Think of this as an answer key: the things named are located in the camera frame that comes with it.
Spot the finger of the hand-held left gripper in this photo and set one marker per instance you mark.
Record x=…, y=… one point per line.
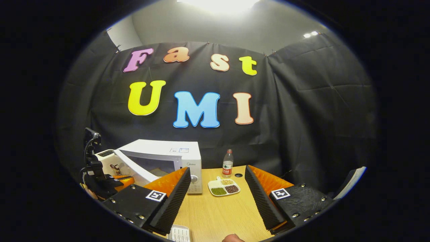
x=126, y=181

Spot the clear utensil holder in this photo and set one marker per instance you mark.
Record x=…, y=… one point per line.
x=116, y=169

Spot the long ceiling light panel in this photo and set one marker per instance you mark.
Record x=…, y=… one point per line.
x=218, y=5

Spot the white divided dish of beans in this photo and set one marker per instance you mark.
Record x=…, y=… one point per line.
x=223, y=187

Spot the clear water bottle red label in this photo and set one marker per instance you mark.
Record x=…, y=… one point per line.
x=227, y=164

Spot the small ceiling light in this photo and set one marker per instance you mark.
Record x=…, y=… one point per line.
x=310, y=34

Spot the dark board with white edge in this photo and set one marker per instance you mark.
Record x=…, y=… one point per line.
x=352, y=181

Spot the white keypad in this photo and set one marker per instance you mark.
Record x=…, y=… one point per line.
x=179, y=233

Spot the white toaster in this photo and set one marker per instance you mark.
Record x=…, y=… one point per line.
x=105, y=159

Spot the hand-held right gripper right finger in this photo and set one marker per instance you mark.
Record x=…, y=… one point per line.
x=262, y=205

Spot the white microwave oven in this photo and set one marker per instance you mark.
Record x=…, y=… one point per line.
x=161, y=149

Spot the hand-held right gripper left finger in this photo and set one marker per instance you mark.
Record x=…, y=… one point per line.
x=173, y=206

